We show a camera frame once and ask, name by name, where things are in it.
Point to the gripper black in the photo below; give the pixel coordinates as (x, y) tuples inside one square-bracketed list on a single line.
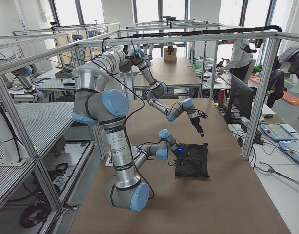
[(196, 122), (177, 154)]

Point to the black printed t-shirt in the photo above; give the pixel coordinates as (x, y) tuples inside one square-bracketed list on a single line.
[(197, 162)]

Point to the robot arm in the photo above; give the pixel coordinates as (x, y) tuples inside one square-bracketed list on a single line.
[(124, 59), (93, 105)]

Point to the black desk monitor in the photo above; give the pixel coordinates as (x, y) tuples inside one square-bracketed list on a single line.
[(241, 97)]

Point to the cardboard box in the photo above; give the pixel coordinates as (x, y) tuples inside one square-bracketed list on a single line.
[(170, 55)]

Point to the standing person white sweater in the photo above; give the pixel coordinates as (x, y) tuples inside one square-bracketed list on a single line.
[(240, 58)]

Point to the blue teach pendant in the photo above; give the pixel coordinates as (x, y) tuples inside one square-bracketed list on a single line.
[(291, 148), (277, 132)]

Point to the striped aluminium work table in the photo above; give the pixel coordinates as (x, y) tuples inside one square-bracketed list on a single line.
[(45, 123)]

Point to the aluminium frame post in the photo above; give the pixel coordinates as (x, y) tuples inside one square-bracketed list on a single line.
[(271, 53)]

